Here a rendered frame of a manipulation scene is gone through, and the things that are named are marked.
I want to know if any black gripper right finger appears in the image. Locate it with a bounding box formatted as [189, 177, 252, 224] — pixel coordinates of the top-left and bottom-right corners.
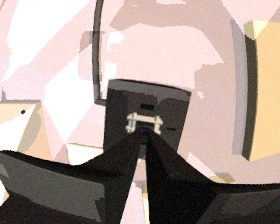
[145, 131, 280, 224]

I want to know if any black usb plug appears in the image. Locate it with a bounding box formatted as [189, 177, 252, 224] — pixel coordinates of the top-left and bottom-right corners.
[135, 121, 154, 142]

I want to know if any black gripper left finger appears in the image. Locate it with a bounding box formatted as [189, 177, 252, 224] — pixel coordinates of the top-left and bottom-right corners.
[0, 129, 142, 224]

